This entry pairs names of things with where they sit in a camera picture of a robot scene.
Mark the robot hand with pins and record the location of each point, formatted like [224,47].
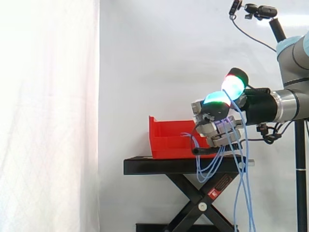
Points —
[214,130]

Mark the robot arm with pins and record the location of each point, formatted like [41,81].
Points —
[289,101]

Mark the red bin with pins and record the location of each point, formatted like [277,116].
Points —
[169,147]

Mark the black stand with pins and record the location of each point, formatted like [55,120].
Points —
[157,166]

